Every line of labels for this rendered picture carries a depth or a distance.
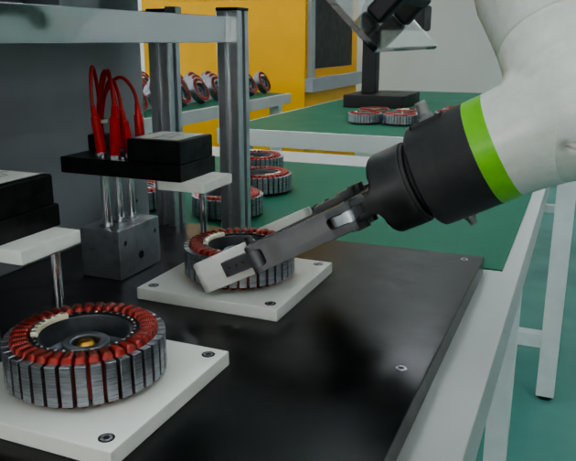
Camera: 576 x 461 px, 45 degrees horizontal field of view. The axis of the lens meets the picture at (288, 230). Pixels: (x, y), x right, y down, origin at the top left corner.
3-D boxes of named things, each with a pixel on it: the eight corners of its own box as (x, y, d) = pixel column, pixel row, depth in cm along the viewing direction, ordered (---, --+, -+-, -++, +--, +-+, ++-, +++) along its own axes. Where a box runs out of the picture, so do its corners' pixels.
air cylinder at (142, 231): (161, 261, 80) (159, 214, 78) (122, 281, 73) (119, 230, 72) (124, 255, 82) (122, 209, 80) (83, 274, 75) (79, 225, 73)
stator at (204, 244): (310, 264, 74) (310, 230, 73) (266, 299, 64) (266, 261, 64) (218, 252, 79) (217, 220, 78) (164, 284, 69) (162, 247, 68)
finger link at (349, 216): (371, 214, 64) (394, 209, 59) (323, 238, 63) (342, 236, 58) (361, 190, 64) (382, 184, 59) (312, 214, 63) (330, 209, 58)
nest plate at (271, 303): (332, 273, 76) (332, 262, 75) (277, 322, 62) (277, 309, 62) (211, 256, 81) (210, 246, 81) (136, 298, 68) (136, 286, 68)
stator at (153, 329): (192, 352, 54) (190, 306, 53) (115, 426, 43) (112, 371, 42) (68, 334, 57) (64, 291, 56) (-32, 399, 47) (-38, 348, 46)
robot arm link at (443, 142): (503, 223, 55) (516, 199, 63) (443, 88, 55) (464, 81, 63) (433, 249, 58) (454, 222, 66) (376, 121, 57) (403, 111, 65)
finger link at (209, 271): (268, 267, 63) (264, 270, 62) (208, 291, 66) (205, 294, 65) (254, 237, 63) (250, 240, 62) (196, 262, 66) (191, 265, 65)
